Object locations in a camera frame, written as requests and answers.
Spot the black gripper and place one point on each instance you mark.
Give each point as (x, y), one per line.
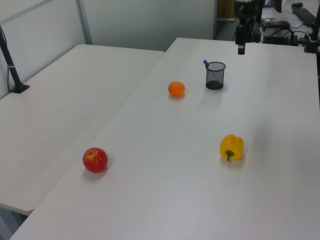
(248, 10)

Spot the white marker pen blue cap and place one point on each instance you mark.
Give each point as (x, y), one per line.
(206, 63)

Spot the black mesh pen cup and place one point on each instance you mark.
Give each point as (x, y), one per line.
(215, 77)

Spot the black computer mouse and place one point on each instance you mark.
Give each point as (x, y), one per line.
(297, 4)

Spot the black keyboard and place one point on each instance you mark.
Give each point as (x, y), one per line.
(303, 12)

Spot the black clamp stand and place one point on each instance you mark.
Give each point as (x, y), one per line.
(312, 37)

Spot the orange mandarin fruit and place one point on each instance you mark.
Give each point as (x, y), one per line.
(176, 89)

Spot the yellow bell pepper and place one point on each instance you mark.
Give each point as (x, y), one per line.
(232, 147)

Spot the red apple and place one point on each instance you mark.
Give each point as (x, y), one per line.
(95, 160)

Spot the grey partition frame post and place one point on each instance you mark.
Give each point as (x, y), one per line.
(84, 21)

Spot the black camera stand pole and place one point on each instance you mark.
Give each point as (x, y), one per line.
(10, 65)

